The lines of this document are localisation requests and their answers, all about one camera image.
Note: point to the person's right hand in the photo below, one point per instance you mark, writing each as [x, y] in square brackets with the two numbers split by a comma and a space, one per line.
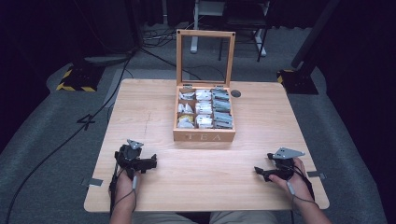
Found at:
[297, 183]

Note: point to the row of white tea packets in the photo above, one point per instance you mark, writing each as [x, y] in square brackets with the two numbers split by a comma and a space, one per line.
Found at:
[203, 107]

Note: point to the black metal frame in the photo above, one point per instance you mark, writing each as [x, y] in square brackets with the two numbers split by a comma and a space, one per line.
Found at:
[243, 25]

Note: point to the person's left hand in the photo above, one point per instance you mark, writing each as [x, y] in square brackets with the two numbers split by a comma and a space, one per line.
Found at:
[124, 185]

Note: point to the wooden tea box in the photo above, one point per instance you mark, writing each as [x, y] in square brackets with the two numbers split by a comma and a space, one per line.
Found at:
[204, 135]

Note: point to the row of grey tea packets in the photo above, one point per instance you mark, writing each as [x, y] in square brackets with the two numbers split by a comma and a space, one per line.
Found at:
[222, 109]

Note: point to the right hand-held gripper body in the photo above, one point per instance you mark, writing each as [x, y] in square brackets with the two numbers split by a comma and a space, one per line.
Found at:
[283, 161]

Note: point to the yellow tea bag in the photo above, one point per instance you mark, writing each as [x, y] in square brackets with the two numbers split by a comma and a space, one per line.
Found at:
[186, 118]

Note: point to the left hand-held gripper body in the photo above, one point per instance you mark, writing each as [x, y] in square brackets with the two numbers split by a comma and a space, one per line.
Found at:
[128, 157]

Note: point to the white desk frame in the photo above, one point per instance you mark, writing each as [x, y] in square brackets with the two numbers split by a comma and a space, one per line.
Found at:
[196, 28]

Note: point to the dark round table grommet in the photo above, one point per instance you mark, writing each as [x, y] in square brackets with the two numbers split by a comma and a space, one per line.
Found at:
[236, 93]

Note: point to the grey tape strip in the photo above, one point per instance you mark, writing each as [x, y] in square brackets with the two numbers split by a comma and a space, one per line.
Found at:
[316, 174]
[94, 182]

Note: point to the black stand with striped base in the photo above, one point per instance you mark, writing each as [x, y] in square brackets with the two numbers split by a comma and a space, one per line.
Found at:
[299, 79]
[79, 77]

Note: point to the pile of loose white tea bags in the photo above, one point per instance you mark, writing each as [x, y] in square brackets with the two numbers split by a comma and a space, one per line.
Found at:
[186, 109]

